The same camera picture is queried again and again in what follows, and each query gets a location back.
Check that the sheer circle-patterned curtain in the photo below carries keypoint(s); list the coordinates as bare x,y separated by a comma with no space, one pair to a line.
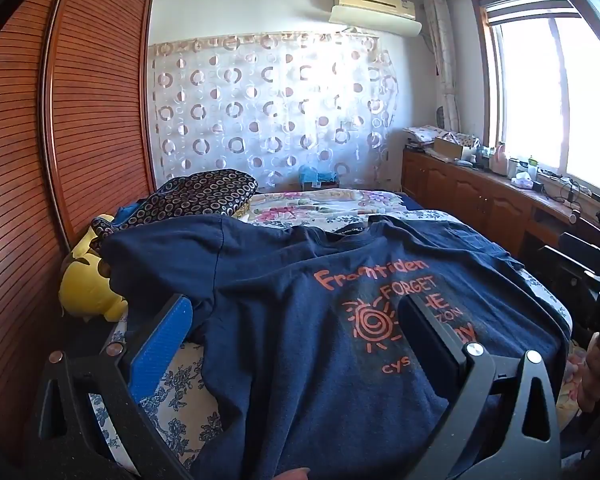
260,110

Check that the cardboard box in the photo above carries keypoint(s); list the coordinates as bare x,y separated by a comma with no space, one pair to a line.
450,147

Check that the wall air conditioner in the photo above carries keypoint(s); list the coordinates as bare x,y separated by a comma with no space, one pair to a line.
375,10

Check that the tied white window curtain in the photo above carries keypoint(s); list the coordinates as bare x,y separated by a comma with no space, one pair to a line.
442,60

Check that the wooden side cabinet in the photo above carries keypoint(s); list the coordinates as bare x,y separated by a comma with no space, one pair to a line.
460,195

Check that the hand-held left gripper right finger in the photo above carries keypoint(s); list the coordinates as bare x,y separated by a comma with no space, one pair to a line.
430,335

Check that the navy bed sheet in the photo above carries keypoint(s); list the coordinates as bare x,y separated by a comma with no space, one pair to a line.
412,204

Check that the printed cloth bundle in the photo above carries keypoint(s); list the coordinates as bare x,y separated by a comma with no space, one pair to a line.
425,134

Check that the yellow plush toy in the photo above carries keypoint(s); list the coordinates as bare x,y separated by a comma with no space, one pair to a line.
87,285

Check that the wooden framed window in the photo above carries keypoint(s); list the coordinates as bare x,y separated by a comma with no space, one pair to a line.
555,85

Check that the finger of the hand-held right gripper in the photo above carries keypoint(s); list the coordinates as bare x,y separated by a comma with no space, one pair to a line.
567,265

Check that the tissue pack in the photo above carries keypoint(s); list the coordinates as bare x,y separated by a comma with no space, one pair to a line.
522,180

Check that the white plastic bottle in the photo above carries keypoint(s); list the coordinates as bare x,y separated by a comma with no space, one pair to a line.
499,160

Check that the blue plastic bag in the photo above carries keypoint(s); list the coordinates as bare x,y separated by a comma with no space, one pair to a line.
317,175

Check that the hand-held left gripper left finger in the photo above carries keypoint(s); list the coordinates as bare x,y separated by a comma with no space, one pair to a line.
160,355

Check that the wooden louvered wardrobe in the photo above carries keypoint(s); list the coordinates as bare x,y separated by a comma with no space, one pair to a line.
95,110

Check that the person's right hand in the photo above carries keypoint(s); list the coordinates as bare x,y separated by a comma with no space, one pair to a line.
587,375

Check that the navy printed t-shirt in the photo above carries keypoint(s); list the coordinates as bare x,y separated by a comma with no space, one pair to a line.
290,335

